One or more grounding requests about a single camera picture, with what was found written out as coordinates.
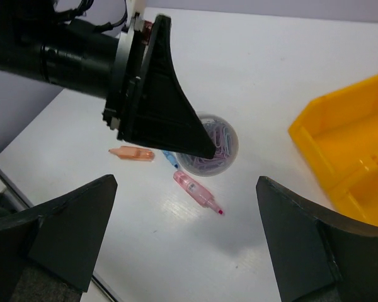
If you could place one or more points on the pink highlighter pen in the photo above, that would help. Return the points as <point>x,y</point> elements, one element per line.
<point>198,192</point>

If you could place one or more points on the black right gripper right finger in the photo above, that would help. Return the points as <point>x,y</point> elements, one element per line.
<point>317,254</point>

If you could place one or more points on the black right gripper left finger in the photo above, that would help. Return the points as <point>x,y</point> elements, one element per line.
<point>48,252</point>

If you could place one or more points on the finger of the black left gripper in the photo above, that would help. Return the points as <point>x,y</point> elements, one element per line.
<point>157,113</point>

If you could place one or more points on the yellow compartment bin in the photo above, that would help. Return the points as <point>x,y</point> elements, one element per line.
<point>337,135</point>

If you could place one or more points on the blue highlighter pen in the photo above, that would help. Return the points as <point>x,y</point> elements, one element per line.
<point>171,158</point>

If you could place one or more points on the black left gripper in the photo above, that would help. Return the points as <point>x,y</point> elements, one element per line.
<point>62,49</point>

